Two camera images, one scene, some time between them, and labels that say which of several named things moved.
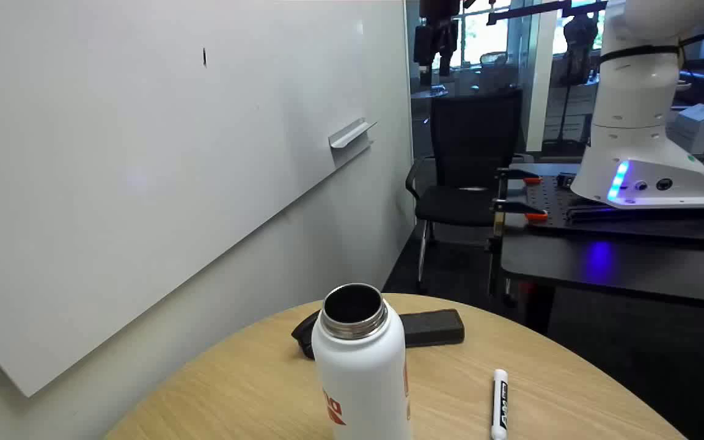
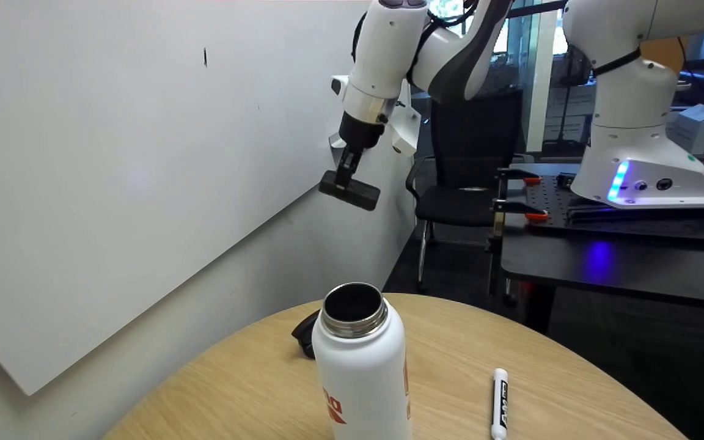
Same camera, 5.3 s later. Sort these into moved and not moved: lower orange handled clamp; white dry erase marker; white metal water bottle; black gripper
Moved: black gripper
Not moved: white metal water bottle; lower orange handled clamp; white dry erase marker
